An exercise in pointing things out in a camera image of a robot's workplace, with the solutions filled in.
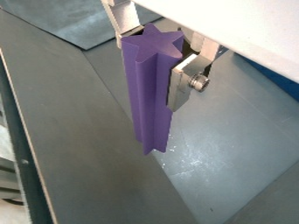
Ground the gripper metal right finger with screw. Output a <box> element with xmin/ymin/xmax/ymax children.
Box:
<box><xmin>167</xmin><ymin>32</ymin><xmax>229</xmax><ymax>112</ymax></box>

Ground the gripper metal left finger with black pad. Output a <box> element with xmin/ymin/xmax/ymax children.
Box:
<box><xmin>100</xmin><ymin>0</ymin><xmax>144</xmax><ymax>47</ymax></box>

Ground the purple star block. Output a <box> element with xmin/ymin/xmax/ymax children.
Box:
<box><xmin>122</xmin><ymin>24</ymin><xmax>183</xmax><ymax>155</ymax></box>

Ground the blue shape sorter board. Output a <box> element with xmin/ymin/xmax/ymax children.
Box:
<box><xmin>245</xmin><ymin>58</ymin><xmax>299</xmax><ymax>102</ymax></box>

